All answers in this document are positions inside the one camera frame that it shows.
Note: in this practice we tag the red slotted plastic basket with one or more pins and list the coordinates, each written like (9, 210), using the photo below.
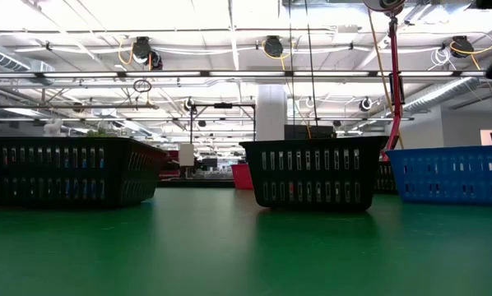
(242, 177)

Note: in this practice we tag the blue slotted plastic basket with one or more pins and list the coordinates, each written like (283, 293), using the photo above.
(451, 177)

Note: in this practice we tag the black background monitor box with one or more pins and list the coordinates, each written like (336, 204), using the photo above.
(309, 132)

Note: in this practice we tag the long ceiling light strip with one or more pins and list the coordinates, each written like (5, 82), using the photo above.
(246, 74)
(353, 119)

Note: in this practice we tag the green succulent in white pot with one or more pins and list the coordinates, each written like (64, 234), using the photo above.
(100, 133)

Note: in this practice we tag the red desk lamp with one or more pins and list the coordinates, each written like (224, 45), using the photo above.
(395, 61)

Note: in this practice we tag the white lumpy object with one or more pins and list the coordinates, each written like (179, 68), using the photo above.
(53, 128)

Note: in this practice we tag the white box on post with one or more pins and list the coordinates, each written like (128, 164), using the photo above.
(186, 155)

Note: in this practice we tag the black table edge frame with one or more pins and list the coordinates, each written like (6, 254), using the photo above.
(196, 184)

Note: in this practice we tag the grey ventilation duct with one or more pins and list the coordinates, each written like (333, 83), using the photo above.
(439, 95)
(7, 59)

